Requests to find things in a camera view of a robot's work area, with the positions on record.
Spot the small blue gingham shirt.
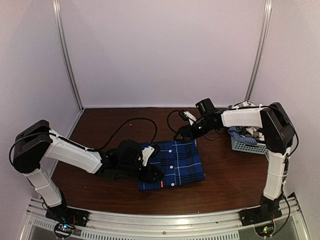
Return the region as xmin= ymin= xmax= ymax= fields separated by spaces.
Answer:
xmin=227 ymin=127 xmax=258 ymax=145

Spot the light blue plastic basket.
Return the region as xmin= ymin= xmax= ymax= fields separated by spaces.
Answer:
xmin=231 ymin=138 xmax=267 ymax=155

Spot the right aluminium frame post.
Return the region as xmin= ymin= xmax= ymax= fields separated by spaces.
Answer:
xmin=245 ymin=0 xmax=273 ymax=101

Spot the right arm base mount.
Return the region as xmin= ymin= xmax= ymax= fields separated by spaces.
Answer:
xmin=238 ymin=194 xmax=282 ymax=226

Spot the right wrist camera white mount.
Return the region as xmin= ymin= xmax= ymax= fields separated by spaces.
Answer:
xmin=178 ymin=110 xmax=197 ymax=126

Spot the right green circuit board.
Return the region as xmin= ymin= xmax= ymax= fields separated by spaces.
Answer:
xmin=254 ymin=224 xmax=275 ymax=238

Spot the left green circuit board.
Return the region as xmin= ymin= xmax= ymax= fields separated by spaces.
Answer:
xmin=53 ymin=223 xmax=75 ymax=238

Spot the green circuit board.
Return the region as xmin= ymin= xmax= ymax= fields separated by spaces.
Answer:
xmin=254 ymin=224 xmax=275 ymax=238
xmin=53 ymin=223 xmax=75 ymax=238

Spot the black white checked shirt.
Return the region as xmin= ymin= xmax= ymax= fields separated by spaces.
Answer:
xmin=229 ymin=100 xmax=265 ymax=142

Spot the aluminium frame post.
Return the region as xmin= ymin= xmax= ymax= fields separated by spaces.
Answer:
xmin=245 ymin=0 xmax=273 ymax=101
xmin=52 ymin=0 xmax=84 ymax=112

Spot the blue plaid long sleeve shirt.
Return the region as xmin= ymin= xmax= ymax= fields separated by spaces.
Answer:
xmin=137 ymin=140 xmax=205 ymax=191

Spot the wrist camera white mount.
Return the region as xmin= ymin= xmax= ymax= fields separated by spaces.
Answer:
xmin=178 ymin=110 xmax=197 ymax=126
xmin=142 ymin=144 xmax=161 ymax=167

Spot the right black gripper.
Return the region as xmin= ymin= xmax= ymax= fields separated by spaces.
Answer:
xmin=174 ymin=116 xmax=216 ymax=142

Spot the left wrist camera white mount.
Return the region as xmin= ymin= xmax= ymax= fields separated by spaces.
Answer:
xmin=142 ymin=144 xmax=161 ymax=167

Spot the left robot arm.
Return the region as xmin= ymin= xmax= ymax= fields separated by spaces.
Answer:
xmin=8 ymin=119 xmax=164 ymax=222

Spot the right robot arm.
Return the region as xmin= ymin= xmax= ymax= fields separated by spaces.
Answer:
xmin=173 ymin=98 xmax=298 ymax=221

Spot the left aluminium frame post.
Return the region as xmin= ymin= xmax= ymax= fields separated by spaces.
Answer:
xmin=52 ymin=0 xmax=84 ymax=112

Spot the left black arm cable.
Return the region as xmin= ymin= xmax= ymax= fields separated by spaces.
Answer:
xmin=84 ymin=117 xmax=158 ymax=152

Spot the front aluminium rail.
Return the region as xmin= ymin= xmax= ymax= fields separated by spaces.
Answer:
xmin=18 ymin=197 xmax=311 ymax=240

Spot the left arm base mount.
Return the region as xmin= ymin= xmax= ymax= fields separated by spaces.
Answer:
xmin=43 ymin=191 xmax=89 ymax=227

